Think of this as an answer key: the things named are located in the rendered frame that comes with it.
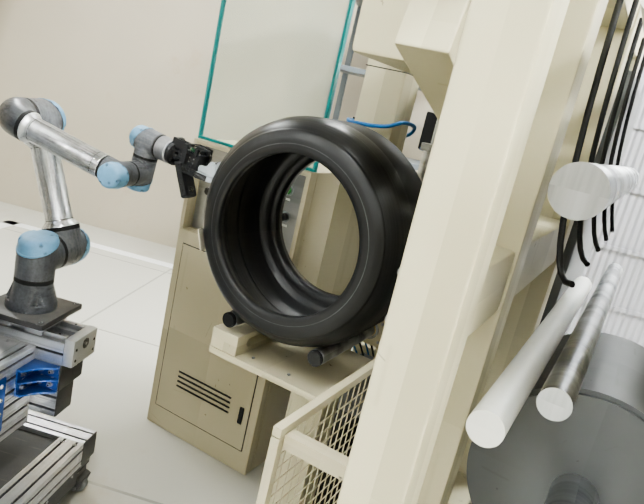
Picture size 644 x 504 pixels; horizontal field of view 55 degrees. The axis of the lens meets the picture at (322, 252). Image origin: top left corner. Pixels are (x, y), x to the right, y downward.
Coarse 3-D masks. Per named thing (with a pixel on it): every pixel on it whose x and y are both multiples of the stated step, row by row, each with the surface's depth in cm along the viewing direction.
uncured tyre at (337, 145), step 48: (240, 144) 159; (288, 144) 150; (336, 144) 145; (384, 144) 156; (240, 192) 180; (384, 192) 143; (240, 240) 184; (384, 240) 142; (240, 288) 164; (288, 288) 189; (384, 288) 146; (288, 336) 157; (336, 336) 153
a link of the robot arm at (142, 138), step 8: (136, 128) 186; (144, 128) 186; (152, 128) 188; (136, 136) 185; (144, 136) 184; (152, 136) 184; (160, 136) 184; (136, 144) 186; (144, 144) 184; (152, 144) 183; (136, 152) 186; (144, 152) 185; (152, 152) 184
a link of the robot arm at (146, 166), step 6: (132, 156) 188; (138, 156) 186; (138, 162) 185; (144, 162) 186; (150, 162) 187; (156, 162) 189; (144, 168) 186; (150, 168) 188; (144, 174) 185; (150, 174) 189; (138, 180) 195; (144, 180) 187; (150, 180) 190; (132, 186) 188; (138, 186) 188; (144, 186) 189
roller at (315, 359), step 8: (360, 336) 178; (368, 336) 183; (336, 344) 166; (344, 344) 169; (352, 344) 173; (312, 352) 158; (320, 352) 158; (328, 352) 161; (336, 352) 164; (312, 360) 159; (320, 360) 157; (328, 360) 162
